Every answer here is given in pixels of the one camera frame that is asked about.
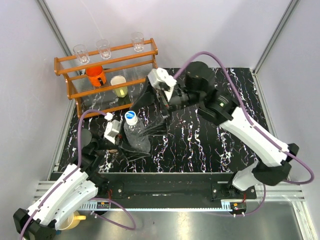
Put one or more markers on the middle clear glass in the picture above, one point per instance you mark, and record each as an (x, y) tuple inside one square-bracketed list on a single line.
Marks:
[(103, 47)]

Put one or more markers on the orange juice bottle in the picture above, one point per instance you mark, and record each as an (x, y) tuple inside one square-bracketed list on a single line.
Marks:
[(111, 151)]

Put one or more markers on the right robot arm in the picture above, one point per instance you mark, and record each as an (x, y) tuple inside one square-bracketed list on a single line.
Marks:
[(221, 109)]

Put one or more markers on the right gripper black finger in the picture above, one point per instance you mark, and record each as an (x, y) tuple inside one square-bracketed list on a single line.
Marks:
[(147, 96), (158, 127)]

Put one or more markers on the corner aluminium post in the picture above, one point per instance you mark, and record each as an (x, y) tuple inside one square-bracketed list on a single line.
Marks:
[(290, 9), (49, 17)]

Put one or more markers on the clear plastic bottle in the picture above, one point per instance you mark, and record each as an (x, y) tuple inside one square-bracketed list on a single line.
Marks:
[(135, 138)]

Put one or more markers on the right clear glass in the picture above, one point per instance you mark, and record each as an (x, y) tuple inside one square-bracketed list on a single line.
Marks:
[(137, 40)]

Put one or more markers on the right corner aluminium post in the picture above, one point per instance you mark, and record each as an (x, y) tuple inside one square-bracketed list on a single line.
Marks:
[(290, 9)]

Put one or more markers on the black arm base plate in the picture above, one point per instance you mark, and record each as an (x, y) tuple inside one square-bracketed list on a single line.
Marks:
[(171, 187)]

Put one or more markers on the grey slotted cable duct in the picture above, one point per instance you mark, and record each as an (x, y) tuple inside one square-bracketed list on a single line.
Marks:
[(165, 206)]

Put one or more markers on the orange wooden shelf rack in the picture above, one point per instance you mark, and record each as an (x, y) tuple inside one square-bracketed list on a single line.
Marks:
[(125, 73)]

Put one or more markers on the yellow mug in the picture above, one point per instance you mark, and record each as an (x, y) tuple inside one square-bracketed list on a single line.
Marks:
[(72, 221)]

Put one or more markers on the aluminium front rail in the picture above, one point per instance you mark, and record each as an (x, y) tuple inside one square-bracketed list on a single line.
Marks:
[(282, 193)]

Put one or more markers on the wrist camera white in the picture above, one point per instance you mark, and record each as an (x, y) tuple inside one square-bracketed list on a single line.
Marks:
[(113, 128), (160, 79)]

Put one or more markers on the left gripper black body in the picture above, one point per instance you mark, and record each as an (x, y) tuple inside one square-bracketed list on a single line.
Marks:
[(106, 144)]

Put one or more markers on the orange mug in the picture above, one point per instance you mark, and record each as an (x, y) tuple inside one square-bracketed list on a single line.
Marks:
[(96, 76)]

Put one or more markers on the small white bottle cap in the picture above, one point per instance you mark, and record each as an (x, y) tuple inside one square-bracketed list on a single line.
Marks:
[(131, 118)]

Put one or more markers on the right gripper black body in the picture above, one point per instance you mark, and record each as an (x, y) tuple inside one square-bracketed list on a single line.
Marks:
[(181, 97)]

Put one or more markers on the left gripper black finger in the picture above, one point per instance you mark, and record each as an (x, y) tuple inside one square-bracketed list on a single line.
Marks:
[(131, 154), (122, 134)]

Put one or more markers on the clear glass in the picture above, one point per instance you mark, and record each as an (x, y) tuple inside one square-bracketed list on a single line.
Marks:
[(137, 40), (81, 53), (103, 47)]

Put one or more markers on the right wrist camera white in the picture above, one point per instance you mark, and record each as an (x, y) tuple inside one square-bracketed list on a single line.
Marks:
[(160, 79)]

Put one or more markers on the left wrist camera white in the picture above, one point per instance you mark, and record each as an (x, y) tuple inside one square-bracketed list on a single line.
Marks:
[(113, 128)]

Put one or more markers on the left clear glass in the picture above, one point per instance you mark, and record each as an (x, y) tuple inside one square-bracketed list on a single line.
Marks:
[(81, 53)]

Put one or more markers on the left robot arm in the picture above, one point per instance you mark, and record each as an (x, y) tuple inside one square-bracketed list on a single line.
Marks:
[(80, 182)]

